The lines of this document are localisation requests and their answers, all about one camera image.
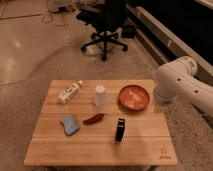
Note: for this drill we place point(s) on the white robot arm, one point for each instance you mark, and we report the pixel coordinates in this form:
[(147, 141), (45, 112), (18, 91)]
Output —
[(178, 78)]

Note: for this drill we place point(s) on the white ceramic cup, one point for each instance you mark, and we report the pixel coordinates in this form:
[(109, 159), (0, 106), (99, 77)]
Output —
[(100, 98)]

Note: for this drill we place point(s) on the orange ceramic bowl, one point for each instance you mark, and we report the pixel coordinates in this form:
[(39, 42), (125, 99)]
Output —
[(134, 97)]

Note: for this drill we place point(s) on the black eraser block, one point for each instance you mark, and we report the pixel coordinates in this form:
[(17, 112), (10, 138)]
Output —
[(120, 129)]

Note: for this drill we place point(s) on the white plastic bottle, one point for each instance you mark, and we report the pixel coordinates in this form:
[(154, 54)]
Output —
[(69, 92)]

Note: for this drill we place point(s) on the wooden table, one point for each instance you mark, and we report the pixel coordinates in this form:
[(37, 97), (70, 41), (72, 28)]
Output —
[(146, 139)]

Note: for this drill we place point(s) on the blue sponge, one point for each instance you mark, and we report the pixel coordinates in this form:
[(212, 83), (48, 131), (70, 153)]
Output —
[(69, 124)]

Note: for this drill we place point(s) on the black box on floor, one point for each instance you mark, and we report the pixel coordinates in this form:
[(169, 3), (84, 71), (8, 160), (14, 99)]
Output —
[(128, 31)]

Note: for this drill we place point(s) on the black office chair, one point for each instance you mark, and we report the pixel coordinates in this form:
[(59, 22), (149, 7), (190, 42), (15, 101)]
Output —
[(106, 18)]

